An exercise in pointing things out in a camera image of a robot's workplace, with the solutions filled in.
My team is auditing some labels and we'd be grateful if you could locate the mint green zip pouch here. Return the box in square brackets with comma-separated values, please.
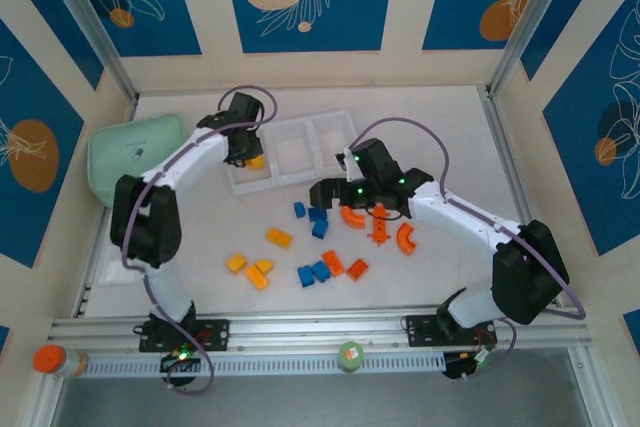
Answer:
[87, 113, 196, 208]

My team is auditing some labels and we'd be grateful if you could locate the orange curved lego piece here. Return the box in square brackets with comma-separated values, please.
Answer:
[394, 222, 419, 256]
[340, 205, 369, 231]

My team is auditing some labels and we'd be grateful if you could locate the orange cross-shaped lego piece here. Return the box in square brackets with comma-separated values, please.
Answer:
[366, 202, 394, 247]

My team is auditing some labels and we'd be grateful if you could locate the aluminium frame post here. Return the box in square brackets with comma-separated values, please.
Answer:
[487, 0, 586, 96]
[37, 0, 139, 103]

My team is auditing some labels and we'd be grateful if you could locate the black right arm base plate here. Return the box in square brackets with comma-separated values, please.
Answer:
[402, 314, 499, 348]

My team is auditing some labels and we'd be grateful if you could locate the green tape roll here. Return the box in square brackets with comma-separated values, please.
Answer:
[337, 340, 365, 374]

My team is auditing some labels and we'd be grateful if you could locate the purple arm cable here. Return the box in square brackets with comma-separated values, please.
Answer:
[349, 116, 586, 378]
[121, 84, 279, 396]

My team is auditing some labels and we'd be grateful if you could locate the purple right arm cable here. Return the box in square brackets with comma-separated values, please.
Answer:
[349, 116, 586, 378]

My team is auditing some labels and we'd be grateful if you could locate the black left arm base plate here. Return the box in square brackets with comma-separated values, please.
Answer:
[137, 316, 231, 353]

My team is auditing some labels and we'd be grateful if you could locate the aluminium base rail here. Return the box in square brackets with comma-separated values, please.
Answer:
[49, 304, 594, 348]

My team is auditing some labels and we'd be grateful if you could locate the jar with orange lid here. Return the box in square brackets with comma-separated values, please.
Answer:
[32, 344, 89, 378]

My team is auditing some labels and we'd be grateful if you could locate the orange lego brick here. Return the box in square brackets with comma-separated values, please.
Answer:
[346, 258, 371, 282]
[321, 250, 345, 278]

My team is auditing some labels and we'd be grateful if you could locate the white slotted cable duct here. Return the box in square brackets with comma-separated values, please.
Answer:
[79, 350, 446, 378]

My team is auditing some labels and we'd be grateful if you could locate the white three-compartment tray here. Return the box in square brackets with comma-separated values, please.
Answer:
[224, 109, 364, 197]

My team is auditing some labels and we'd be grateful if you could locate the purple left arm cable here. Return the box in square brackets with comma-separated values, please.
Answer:
[121, 84, 279, 396]

